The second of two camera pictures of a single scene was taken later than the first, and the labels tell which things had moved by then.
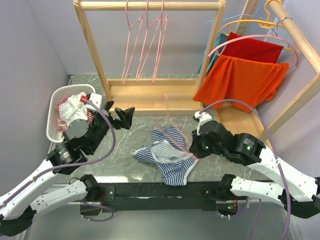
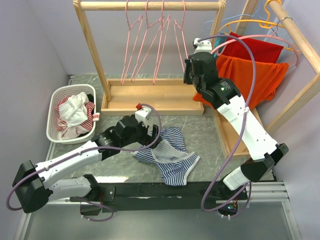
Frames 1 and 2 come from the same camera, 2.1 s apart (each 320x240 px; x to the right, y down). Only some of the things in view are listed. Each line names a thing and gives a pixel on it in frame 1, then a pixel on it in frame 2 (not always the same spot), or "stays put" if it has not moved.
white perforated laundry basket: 56,94 stays put
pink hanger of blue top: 168,126 → 181,27
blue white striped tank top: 168,150 stays put
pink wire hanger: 140,18 stays put
